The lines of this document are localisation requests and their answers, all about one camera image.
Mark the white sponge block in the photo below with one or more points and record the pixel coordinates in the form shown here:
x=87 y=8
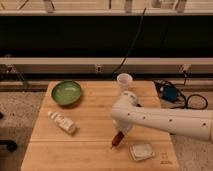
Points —
x=141 y=152

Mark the white paper cup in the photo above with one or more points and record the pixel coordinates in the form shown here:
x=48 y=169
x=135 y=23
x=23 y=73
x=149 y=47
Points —
x=124 y=80

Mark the white wall outlet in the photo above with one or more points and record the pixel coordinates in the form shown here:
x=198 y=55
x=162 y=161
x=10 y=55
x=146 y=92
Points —
x=99 y=69

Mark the white plastic bottle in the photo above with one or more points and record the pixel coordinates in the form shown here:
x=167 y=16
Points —
x=63 y=122

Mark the green ceramic bowl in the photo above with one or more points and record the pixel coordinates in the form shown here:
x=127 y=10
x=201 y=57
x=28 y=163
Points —
x=66 y=93

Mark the black chair base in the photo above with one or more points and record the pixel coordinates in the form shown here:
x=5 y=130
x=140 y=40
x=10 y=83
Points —
x=10 y=144

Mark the wooden table board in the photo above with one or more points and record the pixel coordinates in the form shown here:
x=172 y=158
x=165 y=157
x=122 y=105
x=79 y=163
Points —
x=89 y=147

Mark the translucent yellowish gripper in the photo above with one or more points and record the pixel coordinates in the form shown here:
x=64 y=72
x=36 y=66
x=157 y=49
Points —
x=124 y=129

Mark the blue power adapter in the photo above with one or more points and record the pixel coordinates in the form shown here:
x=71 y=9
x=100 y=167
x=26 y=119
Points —
x=170 y=93

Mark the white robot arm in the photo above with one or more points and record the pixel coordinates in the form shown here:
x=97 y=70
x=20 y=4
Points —
x=196 y=124

